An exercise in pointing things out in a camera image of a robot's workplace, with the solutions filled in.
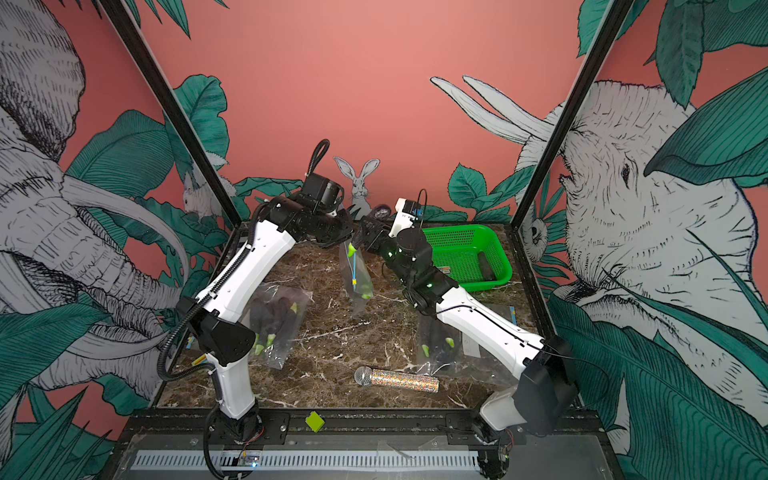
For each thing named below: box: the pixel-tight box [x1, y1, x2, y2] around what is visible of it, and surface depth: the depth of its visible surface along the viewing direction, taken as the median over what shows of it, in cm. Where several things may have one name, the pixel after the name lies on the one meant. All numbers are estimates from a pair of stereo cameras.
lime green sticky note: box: [305, 411, 325, 433], surface depth 76 cm
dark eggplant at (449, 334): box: [438, 320, 457, 349], surface depth 88 cm
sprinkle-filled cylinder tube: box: [354, 366, 441, 393], surface depth 80 cm
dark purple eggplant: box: [419, 317, 437, 358], surface depth 89 cm
